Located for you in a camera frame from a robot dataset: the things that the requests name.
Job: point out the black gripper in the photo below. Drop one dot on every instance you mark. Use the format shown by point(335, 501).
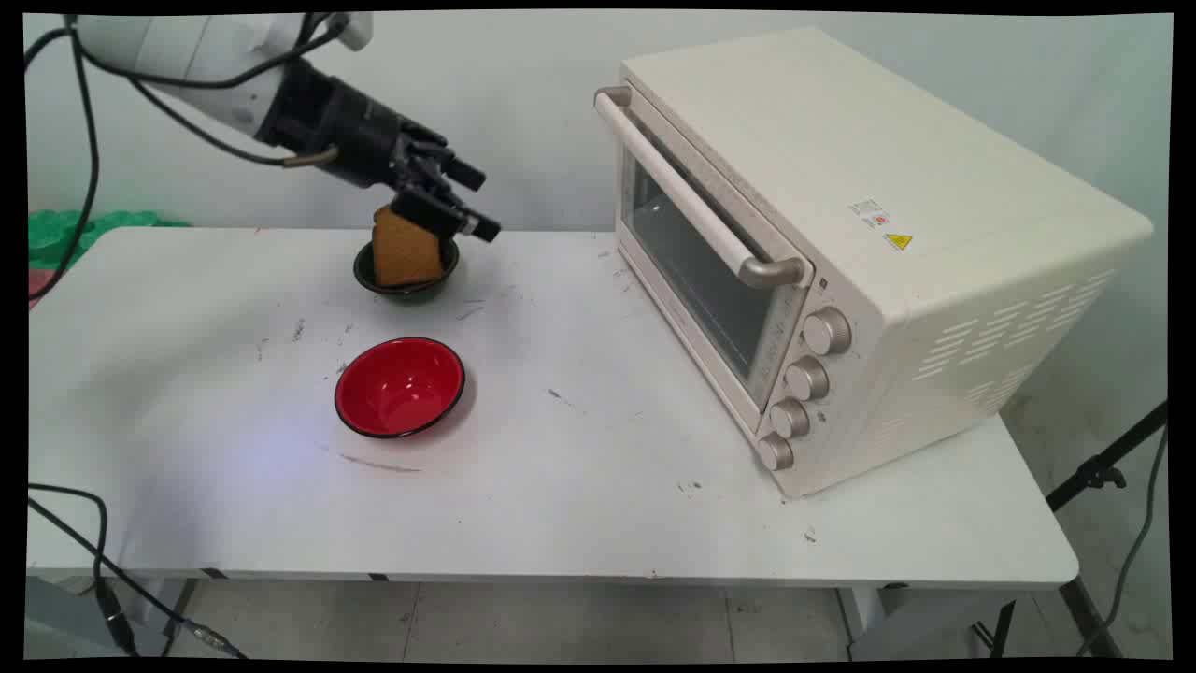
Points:
point(360, 131)

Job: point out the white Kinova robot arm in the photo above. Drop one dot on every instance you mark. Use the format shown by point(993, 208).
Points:
point(187, 56)

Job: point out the brown toast bread slice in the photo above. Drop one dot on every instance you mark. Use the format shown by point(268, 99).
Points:
point(404, 250)

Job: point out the small black bowl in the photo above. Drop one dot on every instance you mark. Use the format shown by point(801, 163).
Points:
point(411, 290)

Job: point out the red bowl with black rim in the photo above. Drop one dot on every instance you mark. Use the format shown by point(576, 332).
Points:
point(397, 388)

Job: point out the green cloth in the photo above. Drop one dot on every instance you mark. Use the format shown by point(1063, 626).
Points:
point(65, 234)

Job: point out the silver oven knob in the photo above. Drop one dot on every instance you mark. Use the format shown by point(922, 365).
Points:
point(806, 379)
point(775, 451)
point(790, 418)
point(827, 331)

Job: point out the white label sticker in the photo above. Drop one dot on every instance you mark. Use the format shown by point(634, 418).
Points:
point(869, 213)

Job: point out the yellow warning sticker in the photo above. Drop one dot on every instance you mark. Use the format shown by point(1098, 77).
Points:
point(898, 241)

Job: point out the cream toaster oven body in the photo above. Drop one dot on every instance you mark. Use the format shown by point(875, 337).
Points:
point(934, 243)

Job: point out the black metal table leg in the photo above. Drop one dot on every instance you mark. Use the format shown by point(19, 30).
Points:
point(1089, 612)
point(180, 612)

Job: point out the black tripod stand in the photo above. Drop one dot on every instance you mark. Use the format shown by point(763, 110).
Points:
point(1098, 472)

